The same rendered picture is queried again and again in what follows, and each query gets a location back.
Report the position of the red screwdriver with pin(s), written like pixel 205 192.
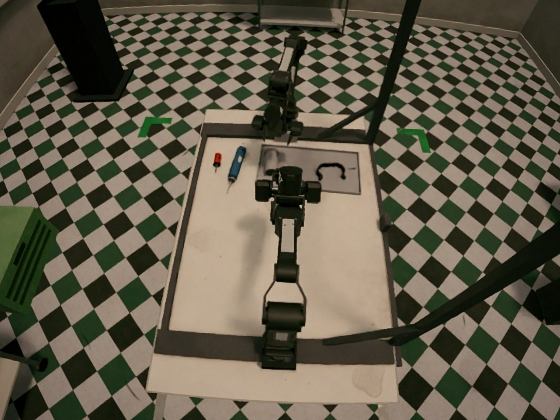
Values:
pixel 217 160

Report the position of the blue cylindrical tool body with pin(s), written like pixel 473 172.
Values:
pixel 236 164

